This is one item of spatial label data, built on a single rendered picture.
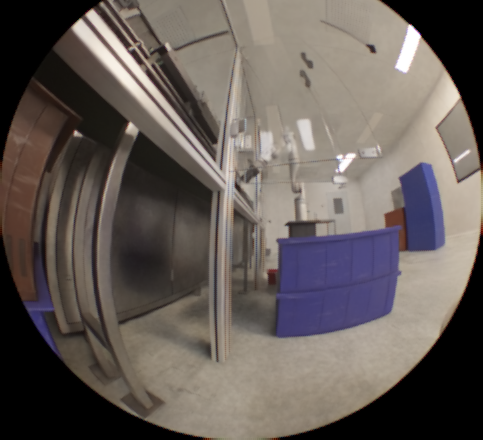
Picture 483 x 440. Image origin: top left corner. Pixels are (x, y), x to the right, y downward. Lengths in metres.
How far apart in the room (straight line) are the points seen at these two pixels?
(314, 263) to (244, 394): 0.49
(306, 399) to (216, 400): 0.21
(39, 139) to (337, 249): 0.75
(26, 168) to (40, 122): 0.05
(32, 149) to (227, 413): 0.54
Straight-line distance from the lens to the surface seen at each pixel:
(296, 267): 0.58
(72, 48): 0.20
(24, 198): 0.21
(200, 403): 0.48
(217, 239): 0.40
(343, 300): 0.69
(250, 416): 0.46
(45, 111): 0.23
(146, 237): 0.61
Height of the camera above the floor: 0.42
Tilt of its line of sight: 16 degrees up
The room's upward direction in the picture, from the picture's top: 1 degrees clockwise
